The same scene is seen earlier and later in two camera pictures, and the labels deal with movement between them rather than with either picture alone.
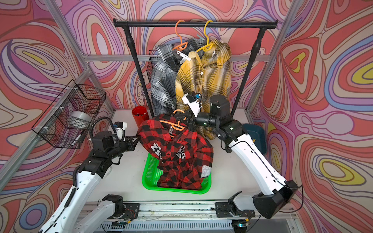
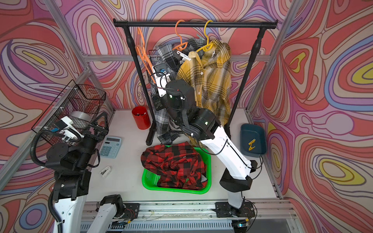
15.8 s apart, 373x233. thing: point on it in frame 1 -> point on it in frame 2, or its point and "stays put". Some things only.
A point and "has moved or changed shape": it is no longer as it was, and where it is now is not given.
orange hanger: (178, 126) -> (143, 52)
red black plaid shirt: (185, 158) has moved or changed shape
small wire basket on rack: (154, 58) stays put
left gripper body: (128, 147) -> (97, 139)
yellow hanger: (209, 46) stays put
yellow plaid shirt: (205, 73) stays put
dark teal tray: (258, 134) stays put
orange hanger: (183, 45) stays put
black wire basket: (65, 121) stays put
